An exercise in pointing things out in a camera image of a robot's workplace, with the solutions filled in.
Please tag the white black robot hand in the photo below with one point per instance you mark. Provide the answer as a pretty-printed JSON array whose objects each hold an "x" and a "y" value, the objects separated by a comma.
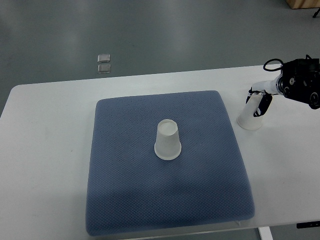
[{"x": 267, "y": 89}]

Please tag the white paper cup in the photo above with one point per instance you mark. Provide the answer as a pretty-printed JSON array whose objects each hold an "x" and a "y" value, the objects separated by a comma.
[
  {"x": 246, "y": 118},
  {"x": 167, "y": 144}
]

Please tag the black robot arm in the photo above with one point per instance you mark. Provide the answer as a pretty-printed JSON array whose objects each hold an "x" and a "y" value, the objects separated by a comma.
[{"x": 299, "y": 80}]

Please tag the wooden box corner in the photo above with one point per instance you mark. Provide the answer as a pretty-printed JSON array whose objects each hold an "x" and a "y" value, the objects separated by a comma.
[{"x": 303, "y": 4}]

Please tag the black tripod foot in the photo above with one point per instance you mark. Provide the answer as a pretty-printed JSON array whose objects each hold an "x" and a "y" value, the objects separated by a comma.
[{"x": 316, "y": 13}]

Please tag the white paper cup on mat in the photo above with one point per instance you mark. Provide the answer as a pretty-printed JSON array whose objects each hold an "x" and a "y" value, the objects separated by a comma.
[{"x": 167, "y": 144}]

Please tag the white table leg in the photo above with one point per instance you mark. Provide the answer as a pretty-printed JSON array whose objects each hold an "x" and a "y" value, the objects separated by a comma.
[{"x": 265, "y": 233}]

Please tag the black table control panel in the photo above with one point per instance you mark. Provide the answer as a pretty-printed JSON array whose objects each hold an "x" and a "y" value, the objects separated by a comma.
[{"x": 311, "y": 224}]

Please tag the blue quilted mat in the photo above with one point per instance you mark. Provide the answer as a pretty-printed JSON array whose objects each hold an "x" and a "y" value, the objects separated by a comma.
[{"x": 130, "y": 189}]

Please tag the upper metal floor plate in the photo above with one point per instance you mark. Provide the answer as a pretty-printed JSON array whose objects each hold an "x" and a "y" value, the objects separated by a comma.
[{"x": 104, "y": 58}]

